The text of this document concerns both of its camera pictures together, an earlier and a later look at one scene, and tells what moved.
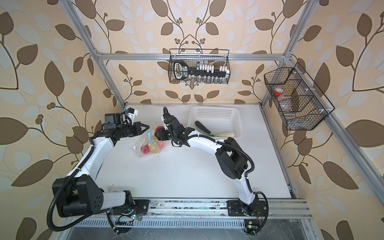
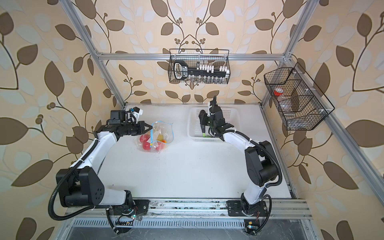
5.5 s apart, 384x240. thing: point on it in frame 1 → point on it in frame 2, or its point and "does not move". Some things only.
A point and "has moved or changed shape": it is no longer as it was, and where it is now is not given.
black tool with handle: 181,71 does not move
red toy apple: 145,149 has moved or changed shape
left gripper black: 137,130 does not move
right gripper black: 161,133 → 205,117
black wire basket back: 197,66 does not move
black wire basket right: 301,102 does not move
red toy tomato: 159,127 → 144,137
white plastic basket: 216,119 does not move
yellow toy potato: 155,148 has moved or changed shape
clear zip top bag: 150,145 has moved or changed shape
